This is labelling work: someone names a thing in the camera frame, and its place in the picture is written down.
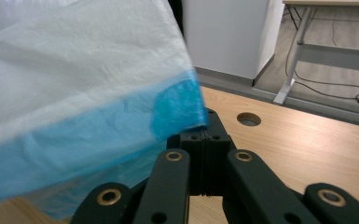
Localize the desk with grey metal legs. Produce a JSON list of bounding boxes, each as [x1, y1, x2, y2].
[[272, 0, 359, 105]]

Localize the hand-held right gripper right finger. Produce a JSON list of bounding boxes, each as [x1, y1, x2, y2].
[[203, 107, 237, 198]]

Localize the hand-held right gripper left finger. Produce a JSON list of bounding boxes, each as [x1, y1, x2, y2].
[[167, 125, 206, 197]]

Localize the black floor cables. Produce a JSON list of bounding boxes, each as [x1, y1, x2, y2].
[[283, 5, 359, 110]]

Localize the white and blue absorbent pad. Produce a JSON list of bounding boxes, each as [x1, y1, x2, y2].
[[0, 0, 210, 220]]

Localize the white cabinet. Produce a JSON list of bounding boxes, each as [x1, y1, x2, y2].
[[181, 0, 285, 80]]

